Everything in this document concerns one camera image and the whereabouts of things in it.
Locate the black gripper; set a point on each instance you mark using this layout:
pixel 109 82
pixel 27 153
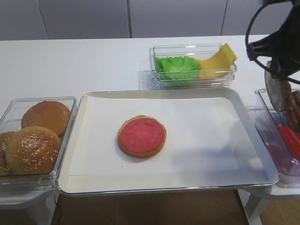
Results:
pixel 279 55

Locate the clear lettuce cheese container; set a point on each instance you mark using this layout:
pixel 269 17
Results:
pixel 198 52

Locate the green lettuce leaf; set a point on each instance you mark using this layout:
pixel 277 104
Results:
pixel 177 68

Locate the clear right patty container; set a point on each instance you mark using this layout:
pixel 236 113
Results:
pixel 267 120

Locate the red tomato slices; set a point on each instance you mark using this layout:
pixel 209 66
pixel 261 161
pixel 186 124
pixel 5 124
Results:
pixel 291 139

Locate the yellow cheese slice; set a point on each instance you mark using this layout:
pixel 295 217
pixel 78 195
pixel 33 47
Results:
pixel 219 64

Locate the white paper sheet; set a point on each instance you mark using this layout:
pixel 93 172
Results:
pixel 198 136

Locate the bottom bun with red sauce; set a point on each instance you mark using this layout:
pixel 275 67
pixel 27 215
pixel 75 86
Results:
pixel 141 136

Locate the white metal tray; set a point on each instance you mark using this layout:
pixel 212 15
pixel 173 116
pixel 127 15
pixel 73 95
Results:
pixel 255 166

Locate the plain brown bun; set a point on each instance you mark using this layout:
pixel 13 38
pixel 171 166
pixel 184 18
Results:
pixel 52 115

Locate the clear left bun container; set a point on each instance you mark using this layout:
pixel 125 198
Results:
pixel 11 121

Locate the sesame bun front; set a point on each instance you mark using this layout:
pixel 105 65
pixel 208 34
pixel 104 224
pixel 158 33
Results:
pixel 32 150

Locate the sesame bun left edge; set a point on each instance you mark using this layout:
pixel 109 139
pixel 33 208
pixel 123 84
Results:
pixel 4 139

